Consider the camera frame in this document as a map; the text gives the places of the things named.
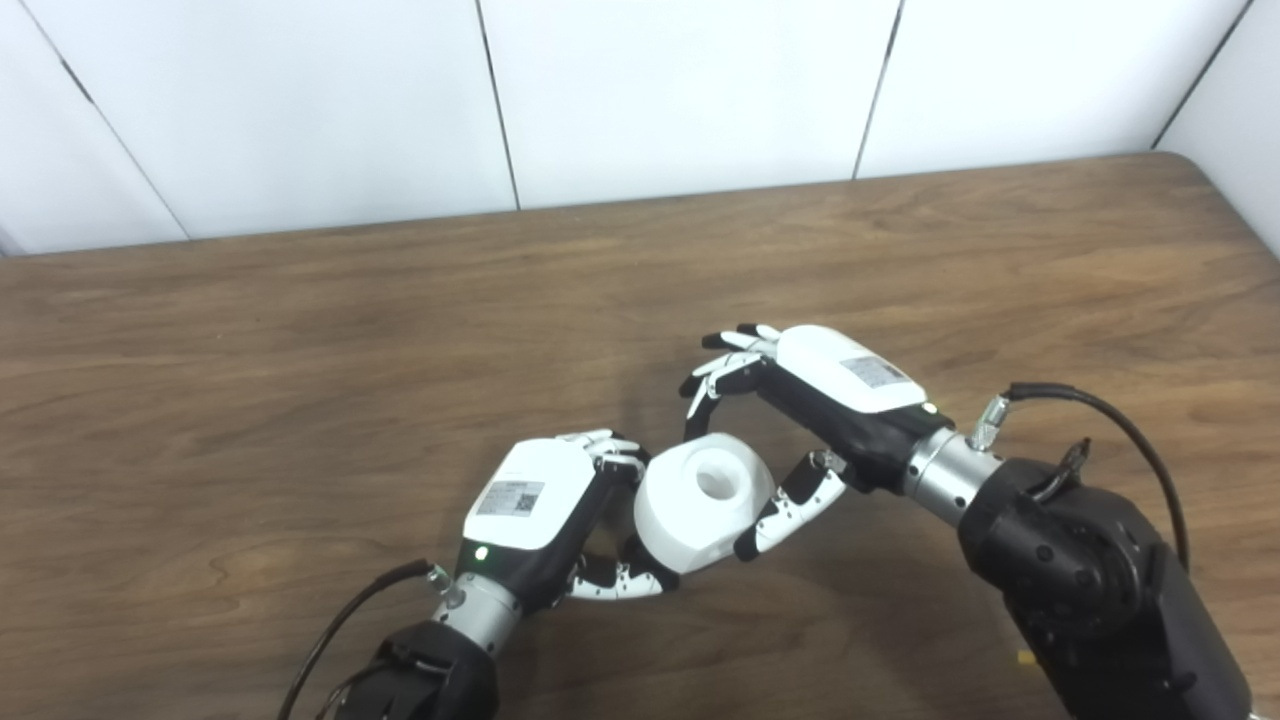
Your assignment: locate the white and black left hand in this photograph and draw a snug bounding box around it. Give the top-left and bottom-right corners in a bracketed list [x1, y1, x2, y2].
[455, 430, 681, 611]

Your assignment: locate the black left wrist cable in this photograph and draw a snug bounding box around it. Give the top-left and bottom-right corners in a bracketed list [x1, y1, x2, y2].
[277, 558, 451, 720]

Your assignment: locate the round white piece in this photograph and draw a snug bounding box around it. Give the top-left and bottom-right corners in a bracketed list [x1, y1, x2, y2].
[633, 432, 777, 576]

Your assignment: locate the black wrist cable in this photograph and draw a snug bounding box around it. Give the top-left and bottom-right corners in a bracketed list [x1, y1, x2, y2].
[968, 382, 1191, 571]
[277, 558, 451, 720]

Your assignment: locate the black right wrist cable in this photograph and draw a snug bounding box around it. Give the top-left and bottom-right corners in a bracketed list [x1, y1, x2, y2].
[968, 382, 1191, 571]

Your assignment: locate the white and black right hand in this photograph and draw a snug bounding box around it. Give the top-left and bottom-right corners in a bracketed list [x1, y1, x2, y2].
[680, 323, 951, 563]

